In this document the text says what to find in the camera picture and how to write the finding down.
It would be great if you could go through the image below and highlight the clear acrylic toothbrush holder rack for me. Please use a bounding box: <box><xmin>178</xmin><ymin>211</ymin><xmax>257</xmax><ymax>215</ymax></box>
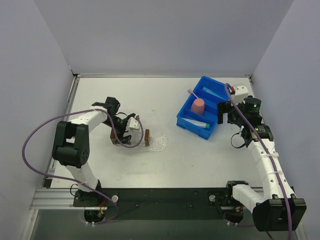
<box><xmin>109</xmin><ymin>129</ymin><xmax>151</xmax><ymax>147</ymax></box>

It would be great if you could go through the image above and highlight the pink plastic cup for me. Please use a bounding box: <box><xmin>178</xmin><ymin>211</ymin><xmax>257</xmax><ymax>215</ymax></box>
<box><xmin>190</xmin><ymin>100</ymin><xmax>205</xmax><ymax>116</ymax></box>

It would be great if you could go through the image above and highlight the white toothpaste tube green cap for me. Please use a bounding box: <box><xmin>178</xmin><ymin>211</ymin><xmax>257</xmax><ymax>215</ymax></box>
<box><xmin>182</xmin><ymin>118</ymin><xmax>210</xmax><ymax>129</ymax></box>

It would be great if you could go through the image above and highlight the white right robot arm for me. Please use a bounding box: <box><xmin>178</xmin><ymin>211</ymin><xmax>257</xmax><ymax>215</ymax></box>
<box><xmin>217</xmin><ymin>96</ymin><xmax>307</xmax><ymax>232</ymax></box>

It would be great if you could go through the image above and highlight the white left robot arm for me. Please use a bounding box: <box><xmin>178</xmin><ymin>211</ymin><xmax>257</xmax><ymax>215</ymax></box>
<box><xmin>52</xmin><ymin>97</ymin><xmax>136</xmax><ymax>206</ymax></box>

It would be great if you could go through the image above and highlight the blue toothpaste tube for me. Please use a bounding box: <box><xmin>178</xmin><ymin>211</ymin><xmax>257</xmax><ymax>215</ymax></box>
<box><xmin>202</xmin><ymin>86</ymin><xmax>223</xmax><ymax>99</ymax></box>

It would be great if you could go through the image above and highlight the clear textured glass tray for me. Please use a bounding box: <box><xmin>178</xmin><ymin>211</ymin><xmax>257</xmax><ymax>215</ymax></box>
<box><xmin>114</xmin><ymin>129</ymin><xmax>168</xmax><ymax>152</ymax></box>

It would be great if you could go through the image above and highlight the pink toothbrush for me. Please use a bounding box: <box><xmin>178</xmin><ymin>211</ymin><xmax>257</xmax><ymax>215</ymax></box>
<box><xmin>187</xmin><ymin>88</ymin><xmax>205</xmax><ymax>105</ymax></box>

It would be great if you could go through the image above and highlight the blue plastic compartment bin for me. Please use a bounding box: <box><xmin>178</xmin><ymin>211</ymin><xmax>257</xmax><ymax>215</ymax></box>
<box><xmin>176</xmin><ymin>76</ymin><xmax>229</xmax><ymax>140</ymax></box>

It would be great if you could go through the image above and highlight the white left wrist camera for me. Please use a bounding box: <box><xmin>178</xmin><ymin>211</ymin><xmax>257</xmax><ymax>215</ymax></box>
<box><xmin>126</xmin><ymin>115</ymin><xmax>140</xmax><ymax>132</ymax></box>

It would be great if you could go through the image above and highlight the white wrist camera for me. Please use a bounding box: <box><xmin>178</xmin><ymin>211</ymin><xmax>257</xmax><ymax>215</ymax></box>
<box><xmin>230</xmin><ymin>84</ymin><xmax>249</xmax><ymax>105</ymax></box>
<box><xmin>126</xmin><ymin>115</ymin><xmax>140</xmax><ymax>132</ymax></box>

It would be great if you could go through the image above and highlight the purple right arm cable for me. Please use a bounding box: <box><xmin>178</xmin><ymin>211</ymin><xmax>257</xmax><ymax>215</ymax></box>
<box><xmin>224</xmin><ymin>82</ymin><xmax>294</xmax><ymax>240</ymax></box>

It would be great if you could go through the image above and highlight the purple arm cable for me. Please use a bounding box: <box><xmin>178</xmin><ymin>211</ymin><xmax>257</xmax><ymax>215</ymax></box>
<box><xmin>224</xmin><ymin>82</ymin><xmax>294</xmax><ymax>240</ymax></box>
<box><xmin>21</xmin><ymin>109</ymin><xmax>144</xmax><ymax>225</ymax></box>

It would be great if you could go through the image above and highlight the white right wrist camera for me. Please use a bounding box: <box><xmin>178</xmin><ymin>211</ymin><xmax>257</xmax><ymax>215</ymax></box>
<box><xmin>230</xmin><ymin>84</ymin><xmax>249</xmax><ymax>105</ymax></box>

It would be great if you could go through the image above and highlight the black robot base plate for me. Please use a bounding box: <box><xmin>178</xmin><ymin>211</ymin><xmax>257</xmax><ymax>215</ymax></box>
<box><xmin>73</xmin><ymin>187</ymin><xmax>246</xmax><ymax>223</ymax></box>

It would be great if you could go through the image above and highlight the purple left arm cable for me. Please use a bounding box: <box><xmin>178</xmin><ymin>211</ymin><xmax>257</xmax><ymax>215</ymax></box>
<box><xmin>21</xmin><ymin>109</ymin><xmax>144</xmax><ymax>225</ymax></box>

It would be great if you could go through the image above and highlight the aluminium frame rail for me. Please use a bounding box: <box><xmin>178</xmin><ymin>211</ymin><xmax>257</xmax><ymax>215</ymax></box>
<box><xmin>30</xmin><ymin>188</ymin><xmax>100</xmax><ymax>210</ymax></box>

